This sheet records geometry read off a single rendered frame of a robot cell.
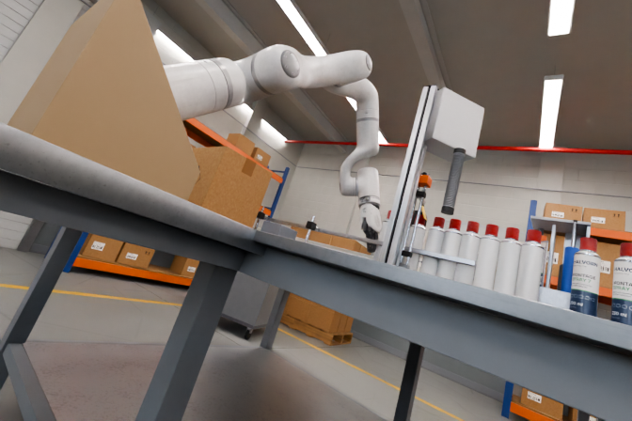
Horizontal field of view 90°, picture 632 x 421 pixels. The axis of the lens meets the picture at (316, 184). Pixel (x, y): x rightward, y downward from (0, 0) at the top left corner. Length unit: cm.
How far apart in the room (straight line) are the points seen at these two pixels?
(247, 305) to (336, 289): 291
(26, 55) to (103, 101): 436
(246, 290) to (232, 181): 227
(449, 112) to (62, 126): 98
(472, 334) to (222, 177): 96
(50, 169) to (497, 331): 50
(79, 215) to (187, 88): 36
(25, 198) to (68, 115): 14
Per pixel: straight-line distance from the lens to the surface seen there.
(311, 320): 463
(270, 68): 86
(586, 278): 103
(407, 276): 42
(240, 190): 124
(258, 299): 334
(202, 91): 75
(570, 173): 600
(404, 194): 101
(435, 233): 110
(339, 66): 113
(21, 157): 42
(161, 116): 60
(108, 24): 59
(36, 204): 48
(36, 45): 496
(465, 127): 115
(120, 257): 462
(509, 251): 105
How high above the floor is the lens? 79
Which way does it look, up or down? 15 degrees up
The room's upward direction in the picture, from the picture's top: 18 degrees clockwise
